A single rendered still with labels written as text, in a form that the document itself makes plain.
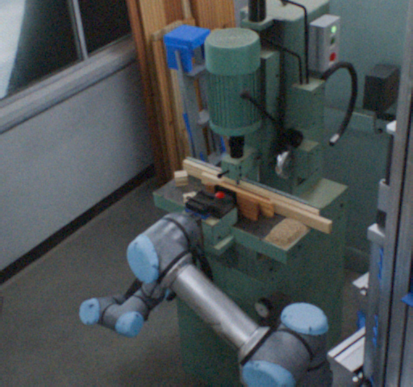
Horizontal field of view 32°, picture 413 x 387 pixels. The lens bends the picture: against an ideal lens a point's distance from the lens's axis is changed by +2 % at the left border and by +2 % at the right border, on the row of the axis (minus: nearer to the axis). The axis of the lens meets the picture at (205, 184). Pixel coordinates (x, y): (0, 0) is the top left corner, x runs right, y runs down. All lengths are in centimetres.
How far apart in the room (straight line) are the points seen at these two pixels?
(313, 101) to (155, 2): 162
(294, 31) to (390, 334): 102
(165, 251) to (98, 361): 152
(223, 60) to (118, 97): 182
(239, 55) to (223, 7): 214
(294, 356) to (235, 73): 90
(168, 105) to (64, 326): 130
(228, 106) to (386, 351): 89
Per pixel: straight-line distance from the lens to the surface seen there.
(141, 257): 181
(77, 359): 331
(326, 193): 275
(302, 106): 243
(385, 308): 184
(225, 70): 223
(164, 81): 382
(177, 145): 400
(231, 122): 231
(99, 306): 221
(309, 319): 186
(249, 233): 237
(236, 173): 244
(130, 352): 328
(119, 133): 405
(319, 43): 243
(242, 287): 255
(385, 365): 198
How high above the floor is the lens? 233
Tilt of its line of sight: 33 degrees down
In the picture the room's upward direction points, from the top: 4 degrees counter-clockwise
